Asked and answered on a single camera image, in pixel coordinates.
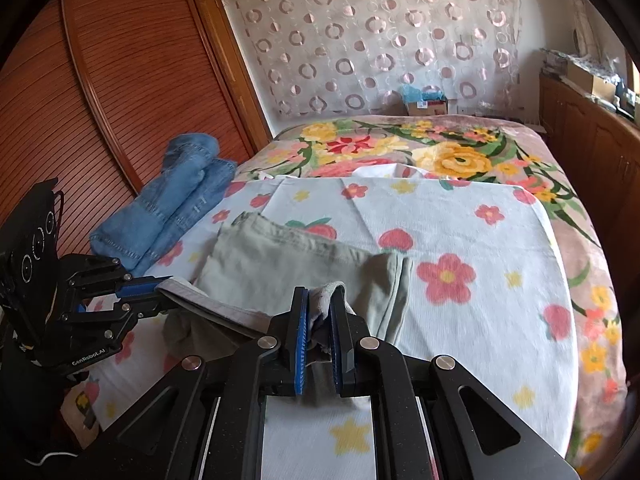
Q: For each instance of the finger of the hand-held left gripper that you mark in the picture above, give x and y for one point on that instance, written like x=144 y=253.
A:
x=142 y=288
x=100 y=316

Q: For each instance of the large cardboard box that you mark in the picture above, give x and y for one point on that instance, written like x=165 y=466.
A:
x=592 y=80

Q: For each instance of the floral plush blanket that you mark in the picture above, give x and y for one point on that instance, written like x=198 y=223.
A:
x=450 y=150

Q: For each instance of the light floral bed sheet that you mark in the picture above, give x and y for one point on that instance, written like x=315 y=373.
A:
x=460 y=240

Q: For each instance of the brown slatted wooden wardrobe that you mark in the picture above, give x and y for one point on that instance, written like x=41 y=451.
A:
x=125 y=85

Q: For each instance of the folded blue jeans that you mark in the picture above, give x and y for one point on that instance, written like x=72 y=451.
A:
x=170 y=210

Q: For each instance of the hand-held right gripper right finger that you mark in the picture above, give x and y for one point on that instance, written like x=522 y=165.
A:
x=336 y=360

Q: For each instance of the white cloth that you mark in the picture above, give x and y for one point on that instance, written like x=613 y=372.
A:
x=385 y=170

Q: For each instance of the stack of papers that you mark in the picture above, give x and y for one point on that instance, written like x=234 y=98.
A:
x=555 y=62

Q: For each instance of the grey pants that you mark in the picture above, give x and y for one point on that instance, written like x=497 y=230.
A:
x=295 y=265

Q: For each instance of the circle-patterned sheer curtain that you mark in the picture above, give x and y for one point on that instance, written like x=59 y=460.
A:
x=380 y=35

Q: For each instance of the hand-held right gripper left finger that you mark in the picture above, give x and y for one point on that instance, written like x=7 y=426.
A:
x=300 y=350

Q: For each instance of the small cardboard box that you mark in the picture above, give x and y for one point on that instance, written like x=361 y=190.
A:
x=427 y=107

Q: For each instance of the bundled window curtain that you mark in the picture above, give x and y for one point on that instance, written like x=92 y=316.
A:
x=585 y=20

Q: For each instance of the wooden sideboard cabinet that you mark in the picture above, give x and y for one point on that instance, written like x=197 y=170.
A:
x=590 y=150

